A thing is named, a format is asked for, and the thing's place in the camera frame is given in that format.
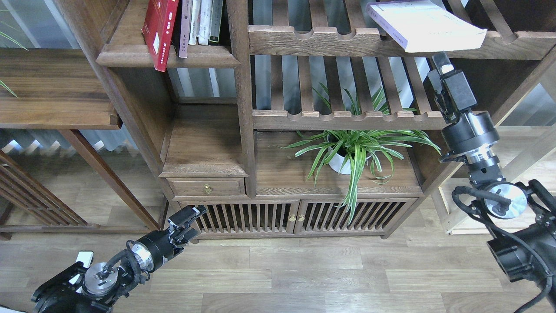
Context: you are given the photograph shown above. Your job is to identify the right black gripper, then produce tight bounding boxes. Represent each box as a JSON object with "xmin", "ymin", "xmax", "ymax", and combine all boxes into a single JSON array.
[{"xmin": 427, "ymin": 51, "xmax": 499, "ymax": 162}]

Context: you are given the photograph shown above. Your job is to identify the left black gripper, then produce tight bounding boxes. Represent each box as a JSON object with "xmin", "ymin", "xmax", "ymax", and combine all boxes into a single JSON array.
[{"xmin": 131, "ymin": 205, "xmax": 207, "ymax": 273}]

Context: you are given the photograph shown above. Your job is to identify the white book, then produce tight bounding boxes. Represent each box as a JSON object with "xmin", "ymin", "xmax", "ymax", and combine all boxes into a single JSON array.
[
  {"xmin": 367, "ymin": 0, "xmax": 487, "ymax": 53},
  {"xmin": 188, "ymin": 0, "xmax": 202, "ymax": 45},
  {"xmin": 197, "ymin": 0, "xmax": 213, "ymax": 46}
]

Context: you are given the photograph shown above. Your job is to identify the red book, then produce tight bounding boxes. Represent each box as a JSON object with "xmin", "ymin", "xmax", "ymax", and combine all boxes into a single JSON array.
[{"xmin": 142, "ymin": 0, "xmax": 179, "ymax": 72}]

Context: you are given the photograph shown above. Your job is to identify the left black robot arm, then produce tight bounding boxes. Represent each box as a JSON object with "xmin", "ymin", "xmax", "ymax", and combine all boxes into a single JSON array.
[{"xmin": 31, "ymin": 205, "xmax": 207, "ymax": 313}]

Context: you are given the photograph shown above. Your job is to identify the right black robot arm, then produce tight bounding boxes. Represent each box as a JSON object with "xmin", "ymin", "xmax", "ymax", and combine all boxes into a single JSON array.
[{"xmin": 427, "ymin": 52, "xmax": 556, "ymax": 313}]

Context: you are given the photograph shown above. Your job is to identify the light wooden shelf unit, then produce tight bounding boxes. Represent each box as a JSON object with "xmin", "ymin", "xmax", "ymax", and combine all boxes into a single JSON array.
[{"xmin": 431, "ymin": 65, "xmax": 556, "ymax": 236}]

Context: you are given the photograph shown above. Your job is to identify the white bar on floor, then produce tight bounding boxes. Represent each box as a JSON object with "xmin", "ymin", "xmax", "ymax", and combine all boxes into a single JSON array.
[{"xmin": 69, "ymin": 251, "xmax": 94, "ymax": 284}]

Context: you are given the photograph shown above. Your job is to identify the dark wooden bookshelf unit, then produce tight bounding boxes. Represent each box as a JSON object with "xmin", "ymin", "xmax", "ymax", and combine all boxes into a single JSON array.
[{"xmin": 59, "ymin": 0, "xmax": 556, "ymax": 244}]

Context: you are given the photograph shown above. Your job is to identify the green spider plant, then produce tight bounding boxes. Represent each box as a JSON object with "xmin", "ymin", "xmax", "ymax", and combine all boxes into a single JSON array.
[{"xmin": 280, "ymin": 83, "xmax": 442, "ymax": 225}]

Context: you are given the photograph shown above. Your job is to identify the white plant pot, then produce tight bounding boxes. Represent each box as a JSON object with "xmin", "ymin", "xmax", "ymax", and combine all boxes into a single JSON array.
[{"xmin": 328, "ymin": 149, "xmax": 351, "ymax": 176}]

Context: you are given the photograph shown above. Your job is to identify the dark slatted wooden rack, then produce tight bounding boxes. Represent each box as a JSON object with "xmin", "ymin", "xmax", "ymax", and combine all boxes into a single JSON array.
[{"xmin": 0, "ymin": 151, "xmax": 101, "ymax": 240}]

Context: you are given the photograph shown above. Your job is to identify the dark green upright book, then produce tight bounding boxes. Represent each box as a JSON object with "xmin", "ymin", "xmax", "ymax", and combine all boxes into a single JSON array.
[{"xmin": 209, "ymin": 0, "xmax": 224, "ymax": 45}]

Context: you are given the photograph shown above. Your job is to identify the green leaves at left edge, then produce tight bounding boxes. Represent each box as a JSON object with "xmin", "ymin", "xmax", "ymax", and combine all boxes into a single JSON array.
[{"xmin": 0, "ymin": 30, "xmax": 29, "ymax": 98}]

